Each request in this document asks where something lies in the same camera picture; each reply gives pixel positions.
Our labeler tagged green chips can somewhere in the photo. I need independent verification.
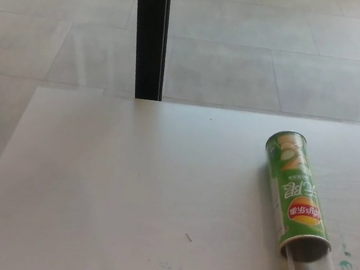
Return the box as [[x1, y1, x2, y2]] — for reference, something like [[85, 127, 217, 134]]
[[249, 127, 348, 266]]

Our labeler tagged black vertical post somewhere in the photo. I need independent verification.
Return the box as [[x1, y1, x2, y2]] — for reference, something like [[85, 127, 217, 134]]
[[120, 0, 177, 103]]

